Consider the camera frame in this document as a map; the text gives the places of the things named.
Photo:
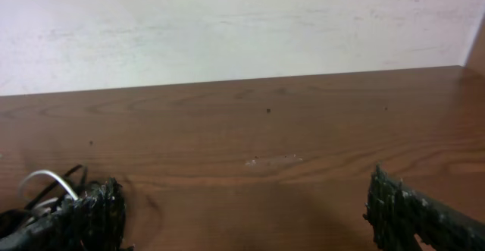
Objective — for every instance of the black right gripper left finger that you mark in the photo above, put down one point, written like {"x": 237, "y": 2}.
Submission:
{"x": 95, "y": 221}

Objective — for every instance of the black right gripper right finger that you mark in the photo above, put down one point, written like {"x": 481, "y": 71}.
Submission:
{"x": 403, "y": 218}

